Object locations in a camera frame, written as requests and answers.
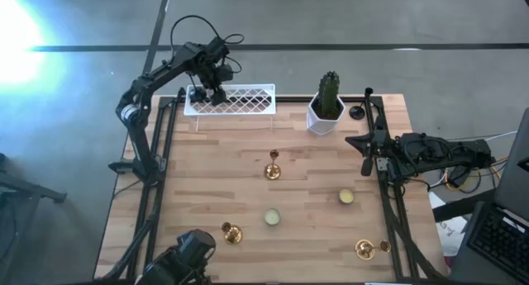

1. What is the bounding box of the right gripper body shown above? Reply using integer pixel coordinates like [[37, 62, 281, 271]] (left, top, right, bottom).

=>
[[360, 127, 393, 178]]

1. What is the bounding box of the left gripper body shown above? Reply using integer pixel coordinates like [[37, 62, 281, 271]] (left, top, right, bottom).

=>
[[197, 57, 235, 93]]

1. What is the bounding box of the gold candlestick holder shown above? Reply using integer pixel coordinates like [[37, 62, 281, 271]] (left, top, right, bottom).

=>
[[355, 239, 392, 261], [221, 221, 244, 245], [264, 149, 283, 181]]

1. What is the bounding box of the pale candle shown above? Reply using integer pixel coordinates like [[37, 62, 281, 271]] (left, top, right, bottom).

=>
[[264, 208, 283, 227]]

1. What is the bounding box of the yellow candle in gold cup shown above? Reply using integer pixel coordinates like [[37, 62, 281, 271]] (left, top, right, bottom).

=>
[[338, 188, 356, 206]]

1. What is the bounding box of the white hexagonal plant pot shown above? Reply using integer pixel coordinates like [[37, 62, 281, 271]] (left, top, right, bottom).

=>
[[306, 93, 346, 136]]

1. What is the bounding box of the green cactus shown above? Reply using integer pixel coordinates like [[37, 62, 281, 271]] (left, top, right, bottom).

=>
[[317, 71, 341, 120]]

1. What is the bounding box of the black power adapter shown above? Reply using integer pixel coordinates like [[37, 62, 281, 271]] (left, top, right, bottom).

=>
[[448, 165, 470, 188]]

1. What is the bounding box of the black support bar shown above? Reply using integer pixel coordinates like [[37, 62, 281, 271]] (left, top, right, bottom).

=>
[[431, 188, 497, 223]]

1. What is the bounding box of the white paper sheet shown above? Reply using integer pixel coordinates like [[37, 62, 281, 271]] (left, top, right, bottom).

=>
[[428, 192, 468, 257]]

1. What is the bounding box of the gray laptop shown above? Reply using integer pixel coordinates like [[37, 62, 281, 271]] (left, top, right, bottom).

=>
[[466, 107, 529, 284]]

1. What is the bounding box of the black metal stand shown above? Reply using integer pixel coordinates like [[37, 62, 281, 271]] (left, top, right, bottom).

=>
[[0, 152, 68, 285]]

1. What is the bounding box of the white wire shelf rack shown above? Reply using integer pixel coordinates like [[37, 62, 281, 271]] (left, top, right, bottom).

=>
[[183, 83, 277, 131]]

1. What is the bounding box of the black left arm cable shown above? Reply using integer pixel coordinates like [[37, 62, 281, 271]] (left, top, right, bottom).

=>
[[169, 14, 245, 97]]

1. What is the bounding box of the black metal table frame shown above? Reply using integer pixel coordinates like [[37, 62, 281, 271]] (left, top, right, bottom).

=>
[[101, 93, 450, 284]]

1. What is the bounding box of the yellow cable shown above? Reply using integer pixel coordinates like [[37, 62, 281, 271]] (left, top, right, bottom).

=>
[[444, 155, 508, 192]]

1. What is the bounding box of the white cable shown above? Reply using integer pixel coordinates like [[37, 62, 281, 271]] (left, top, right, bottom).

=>
[[444, 131, 518, 154]]

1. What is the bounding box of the black bulky camera device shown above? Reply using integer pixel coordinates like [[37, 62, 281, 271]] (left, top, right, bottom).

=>
[[134, 229, 217, 285]]

